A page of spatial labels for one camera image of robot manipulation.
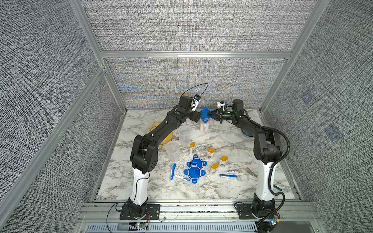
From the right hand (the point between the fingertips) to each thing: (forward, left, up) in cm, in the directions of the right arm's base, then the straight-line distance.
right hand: (208, 110), depth 91 cm
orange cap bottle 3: (-23, -1, -11) cm, 26 cm away
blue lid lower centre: (-33, +9, -20) cm, 39 cm away
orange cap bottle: (-2, +3, -14) cm, 14 cm away
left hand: (+1, +6, +1) cm, 7 cm away
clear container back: (-1, 0, -16) cm, 16 cm away
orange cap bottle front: (-33, -1, -10) cm, 35 cm away
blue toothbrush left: (-33, +22, -19) cm, 44 cm away
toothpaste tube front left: (-35, +16, -19) cm, 43 cm away
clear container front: (-16, +23, -21) cm, 34 cm away
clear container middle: (-9, +15, -16) cm, 24 cm away
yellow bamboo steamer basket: (-10, +26, -17) cm, 33 cm away
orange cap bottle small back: (-2, -1, -16) cm, 16 cm away
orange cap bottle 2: (-19, +10, -10) cm, 24 cm away
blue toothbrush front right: (-35, -11, -20) cm, 41 cm away
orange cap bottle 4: (-29, -7, -11) cm, 32 cm away
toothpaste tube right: (-33, -15, -19) cm, 41 cm away
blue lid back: (-2, +2, -4) cm, 5 cm away
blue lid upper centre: (-26, +7, -20) cm, 33 cm away
